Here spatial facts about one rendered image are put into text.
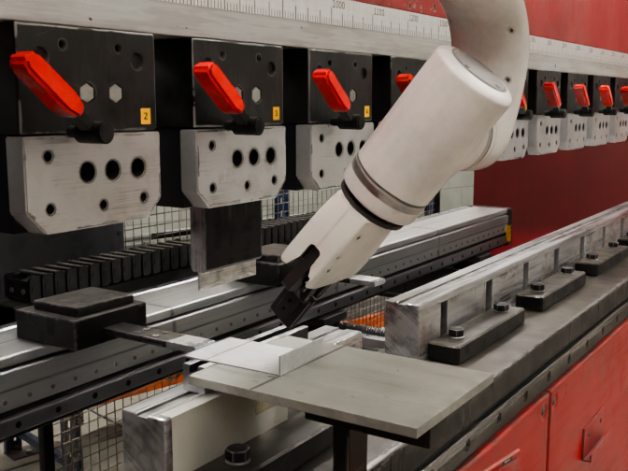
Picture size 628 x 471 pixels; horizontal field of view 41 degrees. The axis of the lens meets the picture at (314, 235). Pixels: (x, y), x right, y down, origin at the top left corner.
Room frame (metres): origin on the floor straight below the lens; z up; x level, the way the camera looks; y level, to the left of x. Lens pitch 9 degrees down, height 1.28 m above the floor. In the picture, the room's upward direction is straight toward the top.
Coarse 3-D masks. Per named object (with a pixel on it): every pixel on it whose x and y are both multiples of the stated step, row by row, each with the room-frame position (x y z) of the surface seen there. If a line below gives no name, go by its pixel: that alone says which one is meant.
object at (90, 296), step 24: (96, 288) 1.09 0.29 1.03; (24, 312) 1.02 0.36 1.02; (48, 312) 1.01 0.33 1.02; (72, 312) 0.99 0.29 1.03; (96, 312) 1.01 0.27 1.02; (120, 312) 1.03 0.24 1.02; (144, 312) 1.06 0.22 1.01; (24, 336) 1.02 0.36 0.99; (48, 336) 0.99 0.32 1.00; (72, 336) 0.97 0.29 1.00; (96, 336) 1.00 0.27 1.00; (120, 336) 0.99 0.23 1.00; (144, 336) 0.97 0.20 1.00; (168, 336) 0.96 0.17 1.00; (192, 336) 0.96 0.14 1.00
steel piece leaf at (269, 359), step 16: (224, 352) 0.91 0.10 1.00; (240, 352) 0.91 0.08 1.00; (256, 352) 0.91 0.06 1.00; (272, 352) 0.91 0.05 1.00; (288, 352) 0.85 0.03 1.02; (304, 352) 0.87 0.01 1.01; (320, 352) 0.90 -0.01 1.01; (256, 368) 0.85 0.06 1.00; (272, 368) 0.85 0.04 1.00; (288, 368) 0.85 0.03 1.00
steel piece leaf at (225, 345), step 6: (222, 342) 0.95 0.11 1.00; (228, 342) 0.95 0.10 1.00; (234, 342) 0.95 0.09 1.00; (240, 342) 0.95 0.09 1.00; (246, 342) 0.95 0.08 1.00; (204, 348) 0.93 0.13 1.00; (210, 348) 0.93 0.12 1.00; (216, 348) 0.93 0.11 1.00; (222, 348) 0.93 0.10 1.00; (228, 348) 0.93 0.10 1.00; (234, 348) 0.93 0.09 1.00; (186, 354) 0.90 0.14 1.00; (192, 354) 0.90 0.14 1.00; (198, 354) 0.90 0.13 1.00; (204, 354) 0.90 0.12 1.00; (210, 354) 0.90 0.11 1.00; (216, 354) 0.90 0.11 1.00; (204, 360) 0.89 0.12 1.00
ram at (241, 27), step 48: (0, 0) 0.64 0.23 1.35; (48, 0) 0.68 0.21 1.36; (96, 0) 0.72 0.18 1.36; (144, 0) 0.77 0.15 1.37; (384, 0) 1.14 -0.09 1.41; (432, 0) 1.26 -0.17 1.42; (528, 0) 1.60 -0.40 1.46; (576, 0) 1.85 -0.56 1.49; (624, 0) 2.20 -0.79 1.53; (288, 48) 0.98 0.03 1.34; (336, 48) 1.04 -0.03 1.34; (384, 48) 1.14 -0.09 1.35; (432, 48) 1.26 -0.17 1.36; (624, 48) 2.22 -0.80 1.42
